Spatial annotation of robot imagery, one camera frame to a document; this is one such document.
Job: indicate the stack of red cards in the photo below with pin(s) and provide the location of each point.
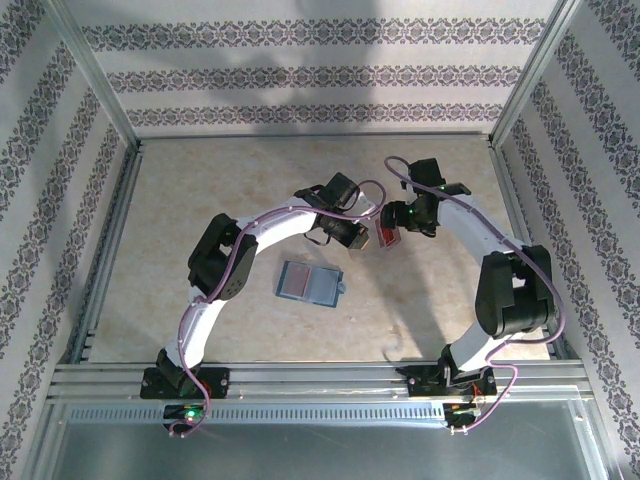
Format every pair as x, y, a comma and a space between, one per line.
389, 235

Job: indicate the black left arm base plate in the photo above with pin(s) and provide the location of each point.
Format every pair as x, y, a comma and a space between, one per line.
220, 382

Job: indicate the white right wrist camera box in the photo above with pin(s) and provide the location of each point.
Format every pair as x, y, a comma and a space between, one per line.
409, 190

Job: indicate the aluminium side rail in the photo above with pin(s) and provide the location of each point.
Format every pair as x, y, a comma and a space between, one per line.
122, 200
514, 200

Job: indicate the blue card holder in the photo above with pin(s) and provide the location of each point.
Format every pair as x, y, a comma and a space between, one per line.
325, 285

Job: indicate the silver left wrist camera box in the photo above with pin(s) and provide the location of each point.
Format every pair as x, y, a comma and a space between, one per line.
368, 207

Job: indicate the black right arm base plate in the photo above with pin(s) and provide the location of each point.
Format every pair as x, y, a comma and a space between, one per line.
420, 385

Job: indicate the controller board with green light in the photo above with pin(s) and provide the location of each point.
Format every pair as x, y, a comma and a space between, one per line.
189, 414

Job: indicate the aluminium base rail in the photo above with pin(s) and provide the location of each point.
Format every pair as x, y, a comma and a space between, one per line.
320, 380

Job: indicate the aluminium rear rail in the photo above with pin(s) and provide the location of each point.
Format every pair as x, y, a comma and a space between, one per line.
315, 136

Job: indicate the clear plastic card box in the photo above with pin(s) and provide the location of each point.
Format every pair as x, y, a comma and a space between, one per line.
398, 244

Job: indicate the red credit card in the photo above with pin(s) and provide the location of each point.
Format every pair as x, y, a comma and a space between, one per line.
297, 280

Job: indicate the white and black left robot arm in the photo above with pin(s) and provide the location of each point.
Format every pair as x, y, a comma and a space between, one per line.
220, 260

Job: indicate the aluminium frame post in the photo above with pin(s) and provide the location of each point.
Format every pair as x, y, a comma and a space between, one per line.
535, 65
91, 65

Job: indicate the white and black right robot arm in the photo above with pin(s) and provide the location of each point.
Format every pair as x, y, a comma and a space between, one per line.
515, 300

